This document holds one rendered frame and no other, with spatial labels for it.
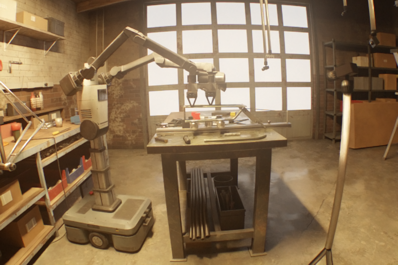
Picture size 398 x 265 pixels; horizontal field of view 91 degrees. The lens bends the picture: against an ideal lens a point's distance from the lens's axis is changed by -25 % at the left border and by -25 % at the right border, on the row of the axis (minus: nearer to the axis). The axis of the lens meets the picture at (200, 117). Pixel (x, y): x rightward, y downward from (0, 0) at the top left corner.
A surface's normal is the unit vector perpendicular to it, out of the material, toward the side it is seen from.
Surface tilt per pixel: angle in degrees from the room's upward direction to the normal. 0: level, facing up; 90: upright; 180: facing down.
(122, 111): 90
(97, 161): 90
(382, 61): 89
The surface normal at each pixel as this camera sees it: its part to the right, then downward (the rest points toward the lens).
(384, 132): 0.02, 0.00
